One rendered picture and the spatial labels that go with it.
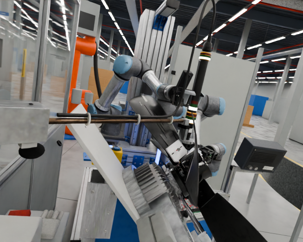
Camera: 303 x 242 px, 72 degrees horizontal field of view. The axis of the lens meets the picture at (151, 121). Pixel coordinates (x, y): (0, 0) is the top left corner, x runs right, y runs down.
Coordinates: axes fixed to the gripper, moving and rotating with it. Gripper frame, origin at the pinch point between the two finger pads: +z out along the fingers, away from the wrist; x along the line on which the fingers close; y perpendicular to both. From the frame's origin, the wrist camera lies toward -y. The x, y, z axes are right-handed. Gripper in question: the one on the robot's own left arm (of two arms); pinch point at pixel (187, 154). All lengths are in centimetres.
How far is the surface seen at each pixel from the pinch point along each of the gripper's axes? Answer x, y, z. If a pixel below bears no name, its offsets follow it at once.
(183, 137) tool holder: -12.2, 3.6, 15.6
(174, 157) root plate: -6.1, 6.7, 23.1
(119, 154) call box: 15.5, -33.2, 11.5
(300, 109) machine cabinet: -27, -86, -1158
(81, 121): -19, 1, 61
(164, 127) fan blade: -14.8, -2.0, 22.5
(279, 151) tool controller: -6, 27, -67
